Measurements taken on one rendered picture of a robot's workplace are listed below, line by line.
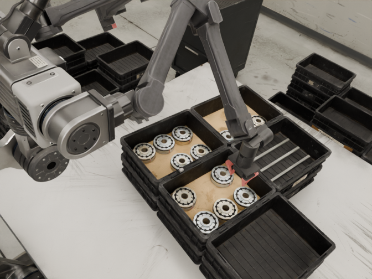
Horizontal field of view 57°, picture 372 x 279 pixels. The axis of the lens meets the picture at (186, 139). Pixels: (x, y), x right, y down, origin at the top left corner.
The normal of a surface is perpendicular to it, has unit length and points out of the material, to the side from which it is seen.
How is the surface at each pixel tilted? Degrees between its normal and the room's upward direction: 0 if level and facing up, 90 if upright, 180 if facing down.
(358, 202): 0
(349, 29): 90
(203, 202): 0
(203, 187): 0
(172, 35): 41
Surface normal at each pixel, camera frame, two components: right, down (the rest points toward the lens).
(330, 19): -0.69, 0.46
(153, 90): 0.57, -0.11
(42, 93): 0.11, -0.69
